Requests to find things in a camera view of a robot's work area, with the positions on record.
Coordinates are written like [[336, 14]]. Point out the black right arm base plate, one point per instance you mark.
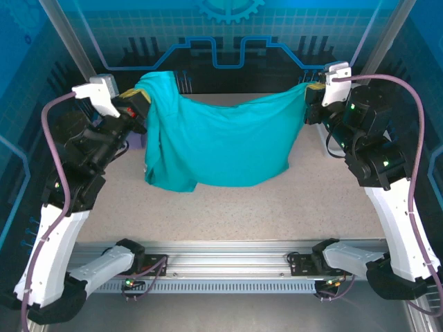
[[301, 264]]

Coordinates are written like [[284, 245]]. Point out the aluminium front rail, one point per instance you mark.
[[225, 259]]

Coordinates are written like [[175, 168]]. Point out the teal t-shirt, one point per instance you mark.
[[221, 145]]

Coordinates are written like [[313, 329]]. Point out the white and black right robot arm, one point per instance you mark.
[[391, 224]]

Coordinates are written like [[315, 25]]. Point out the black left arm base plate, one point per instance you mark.
[[155, 264]]

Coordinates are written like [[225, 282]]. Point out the aluminium frame post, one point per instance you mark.
[[389, 34], [65, 34]]

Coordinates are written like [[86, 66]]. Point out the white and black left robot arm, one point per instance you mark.
[[52, 249]]

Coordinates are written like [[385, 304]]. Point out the black connector with orange light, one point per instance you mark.
[[330, 283]]

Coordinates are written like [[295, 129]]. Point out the black connector with green light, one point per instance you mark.
[[131, 283]]

